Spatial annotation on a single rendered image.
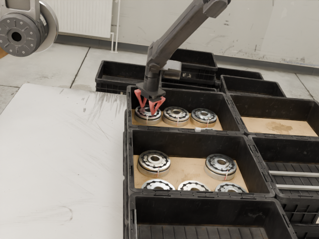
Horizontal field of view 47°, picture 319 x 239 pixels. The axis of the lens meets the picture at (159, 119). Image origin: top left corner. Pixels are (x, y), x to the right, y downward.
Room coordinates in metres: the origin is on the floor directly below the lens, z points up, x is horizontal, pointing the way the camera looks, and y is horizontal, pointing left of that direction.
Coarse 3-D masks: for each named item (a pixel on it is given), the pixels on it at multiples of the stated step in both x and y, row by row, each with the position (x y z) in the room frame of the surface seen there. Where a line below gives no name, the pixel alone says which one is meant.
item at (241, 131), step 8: (128, 88) 1.25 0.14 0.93; (136, 88) 1.28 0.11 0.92; (160, 88) 1.30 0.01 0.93; (168, 88) 1.31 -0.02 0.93; (128, 96) 1.19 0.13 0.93; (224, 96) 1.31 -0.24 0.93; (128, 104) 1.13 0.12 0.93; (128, 112) 1.08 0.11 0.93; (232, 112) 1.19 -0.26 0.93; (128, 120) 1.03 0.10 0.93; (128, 128) 1.00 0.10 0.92; (152, 128) 1.00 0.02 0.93; (160, 128) 1.01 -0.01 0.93; (168, 128) 1.02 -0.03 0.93; (176, 128) 1.02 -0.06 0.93; (184, 128) 1.03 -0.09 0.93; (240, 128) 1.09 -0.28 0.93
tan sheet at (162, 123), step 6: (132, 114) 1.23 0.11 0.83; (162, 114) 1.27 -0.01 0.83; (132, 120) 1.19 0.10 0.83; (162, 120) 1.22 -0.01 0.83; (216, 120) 1.29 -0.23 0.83; (162, 126) 1.18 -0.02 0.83; (168, 126) 1.19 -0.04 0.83; (186, 126) 1.21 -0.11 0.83; (192, 126) 1.21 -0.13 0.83; (216, 126) 1.24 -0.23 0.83
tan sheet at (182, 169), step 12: (180, 168) 0.94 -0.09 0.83; (192, 168) 0.95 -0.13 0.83; (144, 180) 0.86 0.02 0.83; (168, 180) 0.88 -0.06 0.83; (180, 180) 0.88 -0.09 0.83; (192, 180) 0.89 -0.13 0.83; (204, 180) 0.90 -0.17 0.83; (216, 180) 0.91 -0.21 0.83; (228, 180) 0.92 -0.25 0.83; (240, 180) 0.93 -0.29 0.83
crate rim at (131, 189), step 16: (144, 128) 0.99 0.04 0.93; (128, 144) 0.89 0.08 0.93; (128, 160) 0.82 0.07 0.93; (256, 160) 0.91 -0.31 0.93; (128, 176) 0.76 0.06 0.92; (128, 192) 0.71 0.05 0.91; (144, 192) 0.70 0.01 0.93; (160, 192) 0.71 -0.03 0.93; (176, 192) 0.72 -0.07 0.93; (192, 192) 0.73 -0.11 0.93; (208, 192) 0.74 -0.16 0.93; (224, 192) 0.75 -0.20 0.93; (272, 192) 0.78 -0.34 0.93
